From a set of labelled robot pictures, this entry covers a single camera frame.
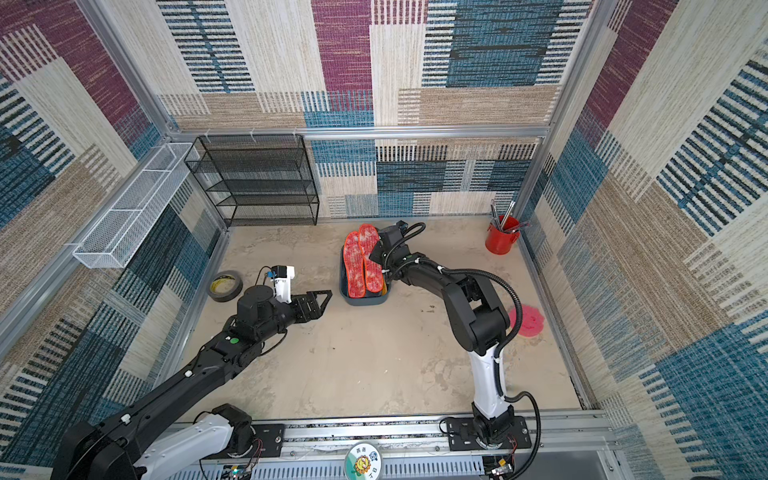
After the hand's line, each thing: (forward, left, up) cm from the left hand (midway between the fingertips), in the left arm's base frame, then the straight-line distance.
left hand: (322, 294), depth 79 cm
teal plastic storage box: (+8, -12, -15) cm, 21 cm away
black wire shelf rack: (+48, +29, +1) cm, 56 cm away
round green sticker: (-35, -11, -10) cm, 38 cm away
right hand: (+21, -15, -9) cm, 28 cm away
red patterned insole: (+19, -6, -12) cm, 23 cm away
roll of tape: (+15, +37, -17) cm, 44 cm away
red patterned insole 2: (+14, -13, -11) cm, 22 cm away
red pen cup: (+28, -56, -8) cm, 63 cm away
